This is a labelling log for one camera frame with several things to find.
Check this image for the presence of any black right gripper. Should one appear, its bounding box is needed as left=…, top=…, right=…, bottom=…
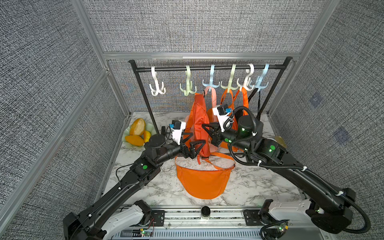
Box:
left=205, top=122, right=256, bottom=157

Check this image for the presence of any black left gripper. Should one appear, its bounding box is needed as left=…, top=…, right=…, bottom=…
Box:
left=154, top=132, right=205, bottom=167

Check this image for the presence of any orange sling bag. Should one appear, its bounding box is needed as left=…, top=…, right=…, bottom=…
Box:
left=206, top=88, right=241, bottom=151
left=234, top=88, right=249, bottom=119
left=175, top=152, right=236, bottom=200

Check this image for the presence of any pink and red sling bag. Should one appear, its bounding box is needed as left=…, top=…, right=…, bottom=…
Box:
left=202, top=87, right=218, bottom=152

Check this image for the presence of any black sling bag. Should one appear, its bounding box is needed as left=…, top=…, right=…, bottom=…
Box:
left=248, top=89, right=261, bottom=120

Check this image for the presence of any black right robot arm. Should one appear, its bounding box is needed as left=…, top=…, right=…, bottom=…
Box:
left=202, top=105, right=371, bottom=234

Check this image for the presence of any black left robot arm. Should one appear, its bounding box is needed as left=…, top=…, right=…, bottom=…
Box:
left=63, top=134, right=206, bottom=240

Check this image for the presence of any pale green hook right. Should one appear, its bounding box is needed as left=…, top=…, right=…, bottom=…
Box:
left=220, top=64, right=238, bottom=94

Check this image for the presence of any pale green hook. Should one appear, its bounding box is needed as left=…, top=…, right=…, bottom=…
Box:
left=180, top=66, right=197, bottom=97
left=220, top=64, right=238, bottom=94

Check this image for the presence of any light blue hook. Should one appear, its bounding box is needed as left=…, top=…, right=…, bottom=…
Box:
left=255, top=64, right=270, bottom=92
left=202, top=65, right=220, bottom=89

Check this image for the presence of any white hook right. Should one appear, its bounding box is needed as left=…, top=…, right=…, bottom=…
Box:
left=237, top=64, right=255, bottom=92

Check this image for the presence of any white hook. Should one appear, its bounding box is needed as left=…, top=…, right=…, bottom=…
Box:
left=237, top=64, right=255, bottom=92
left=149, top=66, right=166, bottom=96

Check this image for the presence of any white hook far left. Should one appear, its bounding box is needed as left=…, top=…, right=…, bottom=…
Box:
left=149, top=66, right=166, bottom=96

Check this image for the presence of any light blue hook far right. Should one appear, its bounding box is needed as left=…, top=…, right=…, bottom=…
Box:
left=255, top=64, right=270, bottom=92

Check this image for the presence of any light green plate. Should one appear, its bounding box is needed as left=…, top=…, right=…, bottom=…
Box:
left=122, top=122, right=157, bottom=149

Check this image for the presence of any yellow fruit piece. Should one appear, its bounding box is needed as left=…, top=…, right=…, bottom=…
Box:
left=143, top=130, right=152, bottom=143

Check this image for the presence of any orange mango slice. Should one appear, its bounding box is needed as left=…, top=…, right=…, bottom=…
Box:
left=125, top=135, right=145, bottom=147

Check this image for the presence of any black clothes rack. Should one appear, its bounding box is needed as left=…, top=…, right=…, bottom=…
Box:
left=129, top=57, right=293, bottom=134

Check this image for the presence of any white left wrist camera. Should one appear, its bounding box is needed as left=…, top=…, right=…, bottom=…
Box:
left=170, top=120, right=186, bottom=145

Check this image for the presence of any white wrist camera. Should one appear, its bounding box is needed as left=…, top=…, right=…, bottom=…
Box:
left=170, top=120, right=186, bottom=145
left=213, top=104, right=234, bottom=133

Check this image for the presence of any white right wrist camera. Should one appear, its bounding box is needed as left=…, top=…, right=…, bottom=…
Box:
left=213, top=104, right=234, bottom=133

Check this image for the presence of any black knob on rail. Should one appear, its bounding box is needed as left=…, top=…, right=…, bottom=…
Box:
left=201, top=206, right=211, bottom=220

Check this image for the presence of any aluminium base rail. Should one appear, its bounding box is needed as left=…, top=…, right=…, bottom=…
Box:
left=74, top=205, right=331, bottom=240

